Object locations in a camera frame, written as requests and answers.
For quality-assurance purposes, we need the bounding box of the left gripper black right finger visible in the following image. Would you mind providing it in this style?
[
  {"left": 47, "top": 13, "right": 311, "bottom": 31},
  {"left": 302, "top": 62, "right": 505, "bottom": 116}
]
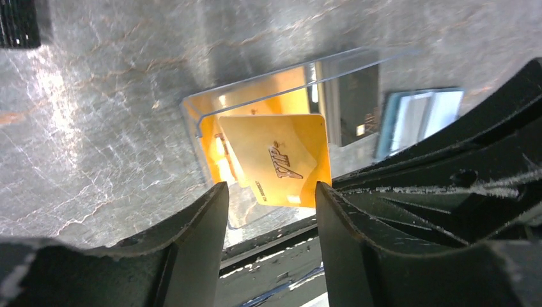
[{"left": 316, "top": 182, "right": 541, "bottom": 306}]

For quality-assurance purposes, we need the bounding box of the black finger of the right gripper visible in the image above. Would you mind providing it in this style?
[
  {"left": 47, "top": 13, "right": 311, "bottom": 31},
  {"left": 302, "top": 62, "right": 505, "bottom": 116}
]
[{"left": 332, "top": 58, "right": 541, "bottom": 246}]

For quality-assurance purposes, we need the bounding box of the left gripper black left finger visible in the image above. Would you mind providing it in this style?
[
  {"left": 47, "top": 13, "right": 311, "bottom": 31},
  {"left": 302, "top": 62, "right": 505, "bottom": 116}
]
[{"left": 1, "top": 182, "right": 229, "bottom": 306}]

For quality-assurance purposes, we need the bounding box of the light blue card holder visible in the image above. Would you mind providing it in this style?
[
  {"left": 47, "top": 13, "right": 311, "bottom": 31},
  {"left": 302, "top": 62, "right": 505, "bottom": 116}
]
[{"left": 375, "top": 87, "right": 464, "bottom": 161}]

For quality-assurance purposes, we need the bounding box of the gold VIP credit card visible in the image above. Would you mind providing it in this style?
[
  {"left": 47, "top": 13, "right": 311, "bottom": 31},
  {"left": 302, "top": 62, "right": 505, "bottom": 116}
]
[{"left": 219, "top": 113, "right": 332, "bottom": 209}]

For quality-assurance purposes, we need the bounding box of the clear box with gold cards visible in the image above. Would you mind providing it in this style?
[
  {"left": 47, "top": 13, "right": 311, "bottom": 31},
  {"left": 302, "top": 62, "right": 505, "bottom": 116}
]
[{"left": 182, "top": 47, "right": 408, "bottom": 230}]

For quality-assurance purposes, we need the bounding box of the black poker chip case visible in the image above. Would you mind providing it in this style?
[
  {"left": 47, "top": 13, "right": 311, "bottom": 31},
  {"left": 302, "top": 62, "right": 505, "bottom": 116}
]
[{"left": 1, "top": 0, "right": 41, "bottom": 49}]

